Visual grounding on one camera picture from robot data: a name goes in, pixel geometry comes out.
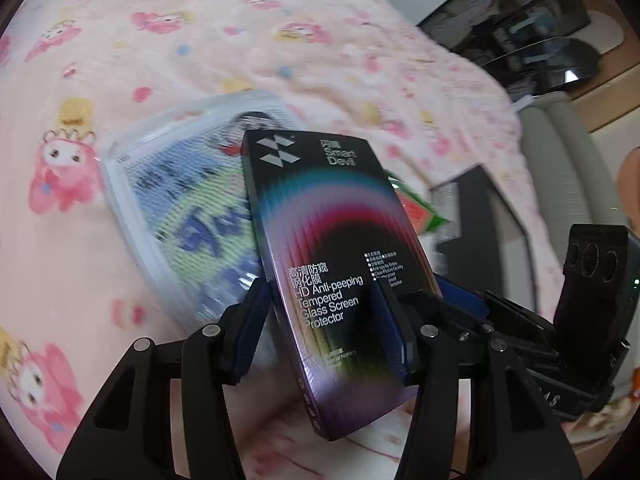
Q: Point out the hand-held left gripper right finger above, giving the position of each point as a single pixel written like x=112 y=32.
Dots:
x=395 y=330

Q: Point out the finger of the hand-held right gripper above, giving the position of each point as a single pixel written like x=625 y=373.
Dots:
x=515 y=317
x=460 y=300

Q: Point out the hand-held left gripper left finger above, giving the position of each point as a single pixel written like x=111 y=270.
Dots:
x=250 y=330

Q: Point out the black storage box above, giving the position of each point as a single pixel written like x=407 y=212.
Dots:
x=480 y=210

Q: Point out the black screen protector box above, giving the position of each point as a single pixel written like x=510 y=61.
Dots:
x=325 y=220

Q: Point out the clear cartoon zip pouch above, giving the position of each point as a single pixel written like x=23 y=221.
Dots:
x=190 y=200

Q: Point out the green snack packet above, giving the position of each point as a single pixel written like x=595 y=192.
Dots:
x=420 y=212

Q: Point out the person's leg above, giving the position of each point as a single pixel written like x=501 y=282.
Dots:
x=631 y=180

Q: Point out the pink printed blanket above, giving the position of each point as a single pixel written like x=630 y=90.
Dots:
x=150 y=60

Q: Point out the dark glass cabinet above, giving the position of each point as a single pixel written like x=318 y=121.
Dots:
x=500 y=10

